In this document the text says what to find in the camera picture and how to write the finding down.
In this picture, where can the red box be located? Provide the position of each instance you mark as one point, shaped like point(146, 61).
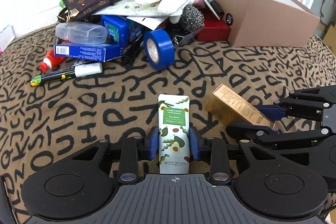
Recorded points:
point(214, 30)

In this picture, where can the letter pattern brown blanket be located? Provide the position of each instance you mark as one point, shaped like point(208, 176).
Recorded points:
point(42, 125)

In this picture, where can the black pen white cap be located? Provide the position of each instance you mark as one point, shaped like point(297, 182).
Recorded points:
point(73, 72)

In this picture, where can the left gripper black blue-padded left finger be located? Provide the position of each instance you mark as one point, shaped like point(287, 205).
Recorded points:
point(136, 149)

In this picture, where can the black tape roll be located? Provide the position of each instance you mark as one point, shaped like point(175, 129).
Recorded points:
point(229, 19)

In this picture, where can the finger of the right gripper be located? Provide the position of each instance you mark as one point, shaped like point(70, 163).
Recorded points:
point(312, 103)
point(265, 139)

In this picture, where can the cardboard boxes in background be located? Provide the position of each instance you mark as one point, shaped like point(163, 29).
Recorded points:
point(330, 36)

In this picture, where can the blue wipes pack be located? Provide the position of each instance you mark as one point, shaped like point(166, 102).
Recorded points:
point(120, 30)

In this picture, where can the blue toothpaste box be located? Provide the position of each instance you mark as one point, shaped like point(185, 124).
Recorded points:
point(94, 52)

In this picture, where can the steel wool scrubber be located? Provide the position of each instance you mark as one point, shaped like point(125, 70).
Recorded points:
point(191, 19)

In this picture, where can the avocado hand cream tube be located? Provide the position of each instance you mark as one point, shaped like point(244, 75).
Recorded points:
point(174, 141)

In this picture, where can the clear plastic case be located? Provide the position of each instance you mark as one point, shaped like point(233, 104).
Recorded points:
point(81, 32)

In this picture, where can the floral shoe insole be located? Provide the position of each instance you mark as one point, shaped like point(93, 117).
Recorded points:
point(146, 15)

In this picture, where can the brown cardboard box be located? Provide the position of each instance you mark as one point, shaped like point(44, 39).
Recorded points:
point(263, 23)

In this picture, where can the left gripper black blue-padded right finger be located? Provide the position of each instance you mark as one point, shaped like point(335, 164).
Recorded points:
point(213, 151)

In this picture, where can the blue electrical tape roll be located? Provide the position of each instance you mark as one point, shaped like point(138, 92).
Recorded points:
point(159, 49)

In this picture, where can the red white glue bottle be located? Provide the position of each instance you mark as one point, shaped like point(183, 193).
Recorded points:
point(51, 60)

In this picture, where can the green packet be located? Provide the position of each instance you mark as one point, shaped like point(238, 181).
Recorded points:
point(61, 4)

